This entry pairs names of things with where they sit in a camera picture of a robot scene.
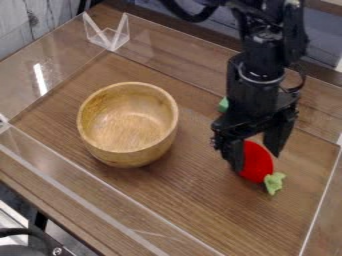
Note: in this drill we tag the green rectangular block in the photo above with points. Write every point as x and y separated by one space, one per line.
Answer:
223 105

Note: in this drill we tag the wooden bowl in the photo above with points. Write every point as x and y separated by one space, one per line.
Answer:
126 123

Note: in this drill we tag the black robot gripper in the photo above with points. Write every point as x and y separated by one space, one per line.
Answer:
260 108

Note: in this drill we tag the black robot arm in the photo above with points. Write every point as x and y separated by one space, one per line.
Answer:
269 24

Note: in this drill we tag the red plush strawberry toy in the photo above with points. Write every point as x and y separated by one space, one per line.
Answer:
257 168

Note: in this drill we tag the black table leg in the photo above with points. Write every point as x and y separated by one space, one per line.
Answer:
40 220

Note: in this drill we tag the clear acrylic tray wall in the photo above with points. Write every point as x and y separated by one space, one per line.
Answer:
114 225

